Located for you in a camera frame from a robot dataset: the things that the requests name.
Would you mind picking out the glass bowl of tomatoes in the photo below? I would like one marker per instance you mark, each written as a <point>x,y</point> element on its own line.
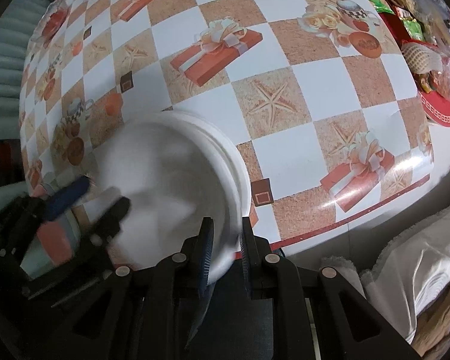
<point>51,21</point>

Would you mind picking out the red snack tray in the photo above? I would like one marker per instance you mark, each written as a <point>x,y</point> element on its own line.
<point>421,29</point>

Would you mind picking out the white fabric bundle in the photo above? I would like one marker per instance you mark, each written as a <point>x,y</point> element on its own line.
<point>410,273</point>

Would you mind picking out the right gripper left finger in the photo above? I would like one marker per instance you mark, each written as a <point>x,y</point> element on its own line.
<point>157,311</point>

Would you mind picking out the white foam bowl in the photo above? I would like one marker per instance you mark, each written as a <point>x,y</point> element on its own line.
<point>176,169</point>

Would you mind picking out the pink square plate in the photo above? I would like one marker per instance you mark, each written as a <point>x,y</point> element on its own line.
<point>58,240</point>

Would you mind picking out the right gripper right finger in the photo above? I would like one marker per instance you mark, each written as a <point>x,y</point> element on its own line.
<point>316,314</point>

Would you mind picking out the pale green curtain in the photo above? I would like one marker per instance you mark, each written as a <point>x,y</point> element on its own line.
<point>17,24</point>

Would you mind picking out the checkered plastic tablecloth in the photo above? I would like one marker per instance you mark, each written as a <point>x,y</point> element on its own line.
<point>314,94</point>

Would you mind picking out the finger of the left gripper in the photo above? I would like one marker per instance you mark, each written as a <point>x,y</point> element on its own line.
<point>57,203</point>
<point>92,250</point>

